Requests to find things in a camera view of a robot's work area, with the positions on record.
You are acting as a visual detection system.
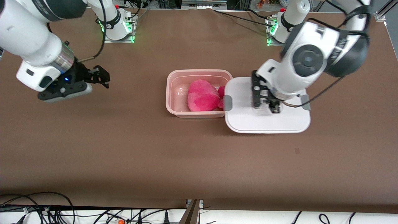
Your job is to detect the colourful background toys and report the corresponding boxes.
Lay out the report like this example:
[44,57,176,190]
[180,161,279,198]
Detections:
[257,0,289,8]

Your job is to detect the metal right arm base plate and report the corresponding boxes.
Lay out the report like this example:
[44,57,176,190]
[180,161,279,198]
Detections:
[103,12,136,44]

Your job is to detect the dark support beam with bracket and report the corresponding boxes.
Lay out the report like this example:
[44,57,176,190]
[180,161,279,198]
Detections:
[179,199,204,224]

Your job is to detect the large looped black cable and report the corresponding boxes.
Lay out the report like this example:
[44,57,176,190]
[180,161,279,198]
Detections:
[0,192,76,224]

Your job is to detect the pink plush toy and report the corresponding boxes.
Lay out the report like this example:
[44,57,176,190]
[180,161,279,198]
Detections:
[187,80,225,112]

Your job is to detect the brown table cover sheet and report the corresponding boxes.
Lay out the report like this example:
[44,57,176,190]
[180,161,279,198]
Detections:
[0,8,398,214]

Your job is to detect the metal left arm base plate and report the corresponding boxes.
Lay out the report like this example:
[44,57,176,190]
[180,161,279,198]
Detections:
[266,16,286,47]

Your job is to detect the black table cable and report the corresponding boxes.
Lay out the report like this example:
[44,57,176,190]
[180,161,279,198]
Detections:
[213,9,274,25]
[246,9,275,20]

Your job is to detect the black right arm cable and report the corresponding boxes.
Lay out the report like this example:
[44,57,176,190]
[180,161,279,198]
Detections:
[76,0,108,62]

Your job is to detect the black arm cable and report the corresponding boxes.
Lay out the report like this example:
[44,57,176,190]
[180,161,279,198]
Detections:
[76,0,108,62]
[281,0,372,108]

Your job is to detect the aluminium frame rail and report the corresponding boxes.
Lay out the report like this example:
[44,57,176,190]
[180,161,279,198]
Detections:
[182,0,227,10]

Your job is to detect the thin black base cable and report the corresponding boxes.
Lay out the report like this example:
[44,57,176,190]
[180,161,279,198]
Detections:
[126,8,149,24]

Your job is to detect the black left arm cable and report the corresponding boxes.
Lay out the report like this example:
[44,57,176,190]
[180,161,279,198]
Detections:
[281,0,372,108]

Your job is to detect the white box lid grey latches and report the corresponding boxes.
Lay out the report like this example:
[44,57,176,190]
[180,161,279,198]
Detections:
[223,77,311,134]

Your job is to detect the aluminium corner profile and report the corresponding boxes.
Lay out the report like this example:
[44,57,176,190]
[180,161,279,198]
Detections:
[375,0,398,22]

